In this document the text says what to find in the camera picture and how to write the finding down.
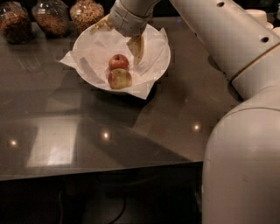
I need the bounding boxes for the yellow-green apple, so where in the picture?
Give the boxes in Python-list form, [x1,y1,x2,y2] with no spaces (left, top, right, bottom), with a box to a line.
[108,68,132,89]

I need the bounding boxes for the glass jar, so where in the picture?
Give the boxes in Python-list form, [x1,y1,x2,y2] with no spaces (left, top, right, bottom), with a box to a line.
[0,1,33,44]
[31,0,69,38]

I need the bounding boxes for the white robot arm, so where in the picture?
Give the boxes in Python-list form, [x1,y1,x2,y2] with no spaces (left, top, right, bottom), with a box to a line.
[170,0,280,224]

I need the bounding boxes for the glass jar colourful cereal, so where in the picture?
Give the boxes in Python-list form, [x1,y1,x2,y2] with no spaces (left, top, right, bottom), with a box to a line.
[70,0,104,34]

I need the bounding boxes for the white paper liner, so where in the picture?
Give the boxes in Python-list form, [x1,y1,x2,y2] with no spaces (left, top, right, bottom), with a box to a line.
[59,17,170,101]

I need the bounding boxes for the glass jar far left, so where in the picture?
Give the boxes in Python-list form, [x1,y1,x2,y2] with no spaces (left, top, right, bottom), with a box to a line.
[0,1,33,44]

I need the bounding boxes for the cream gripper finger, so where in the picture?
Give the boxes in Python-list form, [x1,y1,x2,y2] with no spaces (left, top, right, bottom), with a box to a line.
[127,35,144,67]
[89,14,114,35]

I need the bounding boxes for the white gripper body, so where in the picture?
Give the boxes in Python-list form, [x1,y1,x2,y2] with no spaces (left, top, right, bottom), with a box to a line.
[109,1,153,37]

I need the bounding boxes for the black cable under table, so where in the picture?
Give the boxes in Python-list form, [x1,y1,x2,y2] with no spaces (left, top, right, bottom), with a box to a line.
[108,192,128,224]

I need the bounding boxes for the red apple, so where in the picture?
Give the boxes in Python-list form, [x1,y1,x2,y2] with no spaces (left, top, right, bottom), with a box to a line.
[108,54,130,70]

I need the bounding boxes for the tall stack paper bowls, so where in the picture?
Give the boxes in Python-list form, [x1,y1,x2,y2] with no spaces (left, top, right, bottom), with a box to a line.
[247,9,274,30]

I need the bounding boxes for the white bowl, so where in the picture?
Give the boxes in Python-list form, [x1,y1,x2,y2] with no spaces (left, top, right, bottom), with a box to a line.
[71,17,172,96]

